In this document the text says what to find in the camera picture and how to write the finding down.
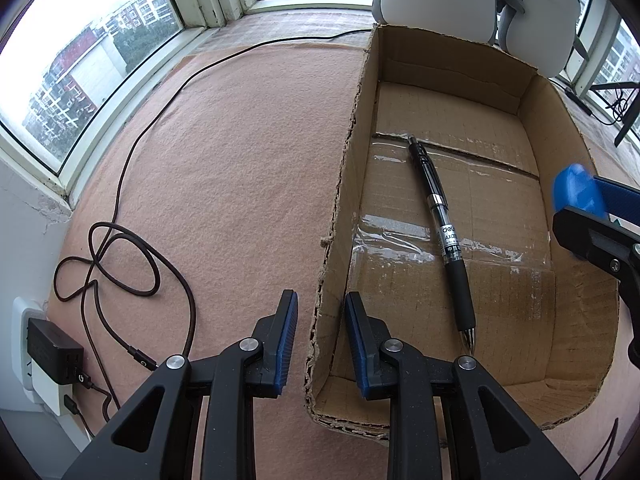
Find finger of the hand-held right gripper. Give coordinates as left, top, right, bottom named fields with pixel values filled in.
left=551, top=162, right=640, bottom=286
left=594, top=176, right=640, bottom=226

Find tangled black cable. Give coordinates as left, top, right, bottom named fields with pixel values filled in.
left=591, top=82, right=632, bottom=127

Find long dark brown cable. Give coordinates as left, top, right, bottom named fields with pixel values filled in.
left=54, top=29, right=373, bottom=372

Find black usb charger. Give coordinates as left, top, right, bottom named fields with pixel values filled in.
left=26, top=317, right=85, bottom=386

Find brown cardboard box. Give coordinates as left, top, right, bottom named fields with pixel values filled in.
left=303, top=24, right=621, bottom=442

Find thin dark cable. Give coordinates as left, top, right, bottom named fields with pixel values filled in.
left=589, top=419, right=622, bottom=480

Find short black usb cable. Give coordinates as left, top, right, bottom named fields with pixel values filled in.
left=64, top=395, right=97, bottom=442
left=77, top=372, right=122, bottom=426

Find black clear ballpoint pen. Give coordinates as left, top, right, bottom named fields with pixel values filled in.
left=406, top=134, right=477, bottom=354

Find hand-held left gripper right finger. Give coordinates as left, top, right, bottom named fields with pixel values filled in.
left=345, top=291, right=581, bottom=480

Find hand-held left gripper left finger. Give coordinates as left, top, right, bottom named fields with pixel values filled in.
left=62, top=289, right=299, bottom=480

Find pink felt blanket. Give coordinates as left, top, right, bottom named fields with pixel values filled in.
left=45, top=10, right=640, bottom=480

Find black power strip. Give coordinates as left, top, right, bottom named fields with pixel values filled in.
left=564, top=86, right=595, bottom=117

